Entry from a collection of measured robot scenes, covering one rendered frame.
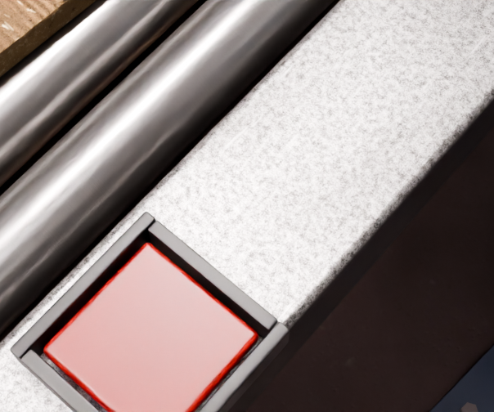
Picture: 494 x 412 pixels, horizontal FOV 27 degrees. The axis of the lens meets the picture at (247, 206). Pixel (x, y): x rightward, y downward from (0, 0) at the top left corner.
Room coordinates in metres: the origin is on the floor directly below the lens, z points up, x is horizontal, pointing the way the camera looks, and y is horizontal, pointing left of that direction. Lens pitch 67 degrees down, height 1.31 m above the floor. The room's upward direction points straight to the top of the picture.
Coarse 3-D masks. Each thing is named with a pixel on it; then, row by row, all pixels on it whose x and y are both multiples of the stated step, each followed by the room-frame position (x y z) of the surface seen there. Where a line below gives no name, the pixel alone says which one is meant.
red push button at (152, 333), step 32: (160, 256) 0.14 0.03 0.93; (128, 288) 0.13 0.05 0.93; (160, 288) 0.13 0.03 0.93; (192, 288) 0.13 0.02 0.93; (96, 320) 0.12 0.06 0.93; (128, 320) 0.12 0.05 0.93; (160, 320) 0.12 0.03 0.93; (192, 320) 0.12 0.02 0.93; (224, 320) 0.12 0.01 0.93; (64, 352) 0.10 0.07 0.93; (96, 352) 0.10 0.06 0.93; (128, 352) 0.10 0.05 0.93; (160, 352) 0.10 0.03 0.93; (192, 352) 0.10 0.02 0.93; (224, 352) 0.10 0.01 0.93; (96, 384) 0.09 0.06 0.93; (128, 384) 0.09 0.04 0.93; (160, 384) 0.09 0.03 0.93; (192, 384) 0.09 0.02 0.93
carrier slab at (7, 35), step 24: (0, 0) 0.26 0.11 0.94; (24, 0) 0.26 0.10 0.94; (48, 0) 0.26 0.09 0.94; (72, 0) 0.26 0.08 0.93; (96, 0) 0.27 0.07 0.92; (0, 24) 0.25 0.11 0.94; (24, 24) 0.25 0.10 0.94; (48, 24) 0.25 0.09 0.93; (0, 48) 0.23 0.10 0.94; (24, 48) 0.24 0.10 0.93; (0, 72) 0.23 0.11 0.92
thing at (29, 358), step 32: (160, 224) 0.16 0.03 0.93; (128, 256) 0.15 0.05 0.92; (192, 256) 0.14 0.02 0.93; (96, 288) 0.13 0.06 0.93; (224, 288) 0.13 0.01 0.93; (64, 320) 0.12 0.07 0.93; (256, 320) 0.12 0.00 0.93; (32, 352) 0.10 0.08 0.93; (256, 352) 0.10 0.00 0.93; (64, 384) 0.09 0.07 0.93; (224, 384) 0.09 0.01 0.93
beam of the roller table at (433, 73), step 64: (384, 0) 0.27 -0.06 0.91; (448, 0) 0.27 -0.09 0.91; (320, 64) 0.24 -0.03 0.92; (384, 64) 0.24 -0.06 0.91; (448, 64) 0.24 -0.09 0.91; (256, 128) 0.21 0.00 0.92; (320, 128) 0.21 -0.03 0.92; (384, 128) 0.21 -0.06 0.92; (448, 128) 0.21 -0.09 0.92; (192, 192) 0.18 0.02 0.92; (256, 192) 0.18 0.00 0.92; (320, 192) 0.18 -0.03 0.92; (384, 192) 0.18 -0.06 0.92; (256, 256) 0.15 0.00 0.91; (320, 256) 0.15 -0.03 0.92; (320, 320) 0.13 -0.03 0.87; (0, 384) 0.10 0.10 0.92; (256, 384) 0.10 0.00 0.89
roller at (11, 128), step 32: (128, 0) 0.27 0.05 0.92; (160, 0) 0.28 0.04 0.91; (192, 0) 0.29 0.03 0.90; (64, 32) 0.25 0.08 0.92; (96, 32) 0.25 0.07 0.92; (128, 32) 0.26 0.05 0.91; (160, 32) 0.27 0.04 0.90; (32, 64) 0.24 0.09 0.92; (64, 64) 0.24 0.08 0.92; (96, 64) 0.24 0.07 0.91; (128, 64) 0.25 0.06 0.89; (0, 96) 0.22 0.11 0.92; (32, 96) 0.22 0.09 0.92; (64, 96) 0.23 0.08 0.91; (0, 128) 0.21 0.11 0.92; (32, 128) 0.21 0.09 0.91; (0, 160) 0.20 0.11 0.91
